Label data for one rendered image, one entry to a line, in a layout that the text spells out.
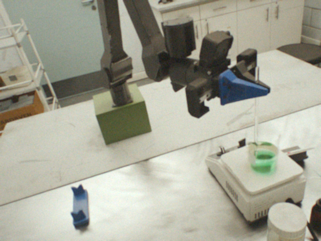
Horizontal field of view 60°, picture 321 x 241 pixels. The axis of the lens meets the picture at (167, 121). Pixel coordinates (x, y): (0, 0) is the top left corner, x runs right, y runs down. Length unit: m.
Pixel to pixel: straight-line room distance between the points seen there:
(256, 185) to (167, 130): 0.40
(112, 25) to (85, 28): 2.66
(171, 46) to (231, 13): 2.65
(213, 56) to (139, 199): 0.37
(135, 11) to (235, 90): 0.26
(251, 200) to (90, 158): 0.48
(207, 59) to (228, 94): 0.07
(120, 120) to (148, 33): 0.32
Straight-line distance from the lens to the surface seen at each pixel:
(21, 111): 2.68
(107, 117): 0.82
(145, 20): 0.61
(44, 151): 0.96
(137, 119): 0.84
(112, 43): 0.74
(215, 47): 0.48
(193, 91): 0.44
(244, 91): 0.48
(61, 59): 3.47
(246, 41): 3.34
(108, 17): 0.71
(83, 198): 0.72
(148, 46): 0.60
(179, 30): 0.52
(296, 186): 0.59
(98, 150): 0.86
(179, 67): 0.55
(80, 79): 3.54
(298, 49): 2.16
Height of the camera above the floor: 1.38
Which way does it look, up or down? 32 degrees down
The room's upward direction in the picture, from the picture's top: 11 degrees counter-clockwise
